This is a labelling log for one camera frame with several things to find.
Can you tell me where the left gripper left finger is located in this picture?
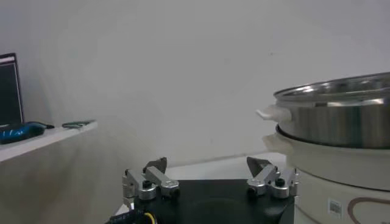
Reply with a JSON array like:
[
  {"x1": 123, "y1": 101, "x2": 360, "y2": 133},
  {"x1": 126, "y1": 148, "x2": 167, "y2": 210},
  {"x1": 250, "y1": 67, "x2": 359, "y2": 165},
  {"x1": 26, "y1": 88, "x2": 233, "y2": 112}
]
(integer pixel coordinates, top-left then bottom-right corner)
[{"x1": 121, "y1": 156, "x2": 181, "y2": 211}]

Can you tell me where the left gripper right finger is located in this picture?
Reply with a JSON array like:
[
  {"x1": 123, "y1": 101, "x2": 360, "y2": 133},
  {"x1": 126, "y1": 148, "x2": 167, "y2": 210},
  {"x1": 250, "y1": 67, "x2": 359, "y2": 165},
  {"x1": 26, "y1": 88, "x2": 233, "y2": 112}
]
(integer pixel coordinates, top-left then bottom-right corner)
[{"x1": 246, "y1": 156, "x2": 299, "y2": 200}]

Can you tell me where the perforated steel steamer basket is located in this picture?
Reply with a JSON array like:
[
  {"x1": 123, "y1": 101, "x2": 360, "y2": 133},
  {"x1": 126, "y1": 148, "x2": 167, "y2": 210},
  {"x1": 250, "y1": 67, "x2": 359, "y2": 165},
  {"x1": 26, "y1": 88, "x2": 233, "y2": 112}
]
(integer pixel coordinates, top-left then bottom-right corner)
[{"x1": 255, "y1": 72, "x2": 390, "y2": 150}]

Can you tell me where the white rectangular work table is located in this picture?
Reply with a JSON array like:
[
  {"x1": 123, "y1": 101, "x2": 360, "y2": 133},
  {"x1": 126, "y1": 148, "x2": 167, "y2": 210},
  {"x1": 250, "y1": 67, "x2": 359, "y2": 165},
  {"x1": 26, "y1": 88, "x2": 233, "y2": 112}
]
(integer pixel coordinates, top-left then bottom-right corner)
[{"x1": 114, "y1": 151, "x2": 298, "y2": 224}]

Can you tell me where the green card in holder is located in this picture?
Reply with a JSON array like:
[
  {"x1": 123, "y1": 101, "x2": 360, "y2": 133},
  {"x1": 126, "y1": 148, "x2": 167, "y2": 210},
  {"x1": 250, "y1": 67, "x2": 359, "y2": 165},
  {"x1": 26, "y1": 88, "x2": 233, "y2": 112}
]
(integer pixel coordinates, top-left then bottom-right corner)
[{"x1": 62, "y1": 119, "x2": 97, "y2": 129}]

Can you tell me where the small white side table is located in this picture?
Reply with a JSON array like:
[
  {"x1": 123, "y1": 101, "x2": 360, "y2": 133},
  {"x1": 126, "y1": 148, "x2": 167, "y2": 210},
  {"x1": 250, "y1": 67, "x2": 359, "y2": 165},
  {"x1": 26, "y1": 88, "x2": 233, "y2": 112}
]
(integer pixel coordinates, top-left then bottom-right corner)
[{"x1": 0, "y1": 121, "x2": 98, "y2": 164}]

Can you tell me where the blue computer mouse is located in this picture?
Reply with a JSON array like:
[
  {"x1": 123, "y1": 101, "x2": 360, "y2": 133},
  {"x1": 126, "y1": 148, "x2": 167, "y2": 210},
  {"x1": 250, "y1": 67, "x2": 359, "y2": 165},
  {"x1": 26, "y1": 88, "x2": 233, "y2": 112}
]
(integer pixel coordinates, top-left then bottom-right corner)
[{"x1": 0, "y1": 121, "x2": 46, "y2": 145}]

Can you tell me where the black laptop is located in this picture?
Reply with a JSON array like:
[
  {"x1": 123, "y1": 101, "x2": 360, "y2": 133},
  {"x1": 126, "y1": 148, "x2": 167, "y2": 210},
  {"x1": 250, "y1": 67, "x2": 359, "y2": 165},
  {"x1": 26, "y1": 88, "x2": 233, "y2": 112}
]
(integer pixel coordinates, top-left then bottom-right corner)
[{"x1": 0, "y1": 52, "x2": 25, "y2": 126}]

